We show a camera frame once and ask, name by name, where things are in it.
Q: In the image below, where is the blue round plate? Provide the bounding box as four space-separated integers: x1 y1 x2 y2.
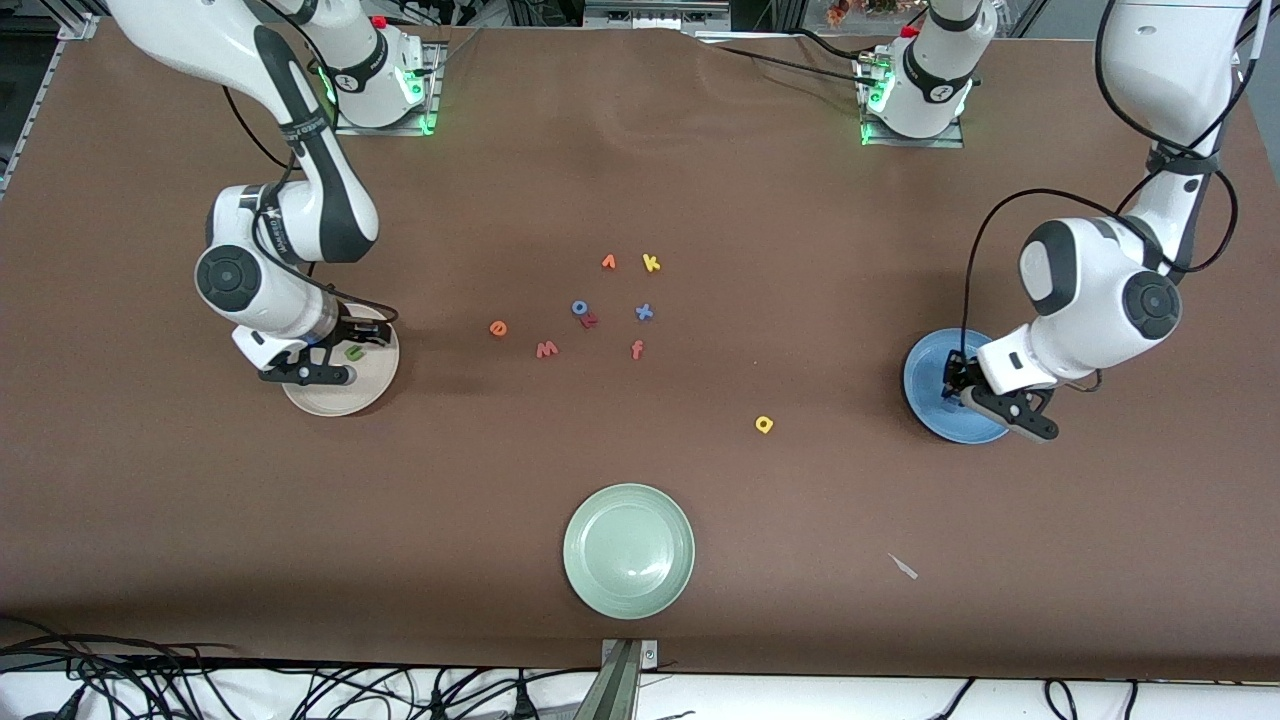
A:
903 328 1026 445

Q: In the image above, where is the beige round plate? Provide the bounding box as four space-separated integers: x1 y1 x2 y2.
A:
282 305 401 418

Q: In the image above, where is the green round plate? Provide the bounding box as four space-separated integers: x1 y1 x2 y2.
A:
562 483 696 621

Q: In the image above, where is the grey metal box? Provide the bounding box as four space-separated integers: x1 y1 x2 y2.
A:
583 0 731 31

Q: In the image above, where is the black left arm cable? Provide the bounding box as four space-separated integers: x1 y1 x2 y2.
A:
965 0 1246 366

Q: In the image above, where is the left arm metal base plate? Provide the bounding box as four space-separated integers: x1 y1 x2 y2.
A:
858 55 966 150

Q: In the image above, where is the thin black base cable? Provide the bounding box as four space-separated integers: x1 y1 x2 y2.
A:
715 30 891 91

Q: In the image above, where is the long aluminium table rail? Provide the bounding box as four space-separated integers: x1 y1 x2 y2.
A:
0 15 96 199

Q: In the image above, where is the black floor cable bundle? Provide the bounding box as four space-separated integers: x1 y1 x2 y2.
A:
0 615 601 720

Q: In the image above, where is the grey metal camera post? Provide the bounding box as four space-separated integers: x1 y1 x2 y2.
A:
575 638 661 720

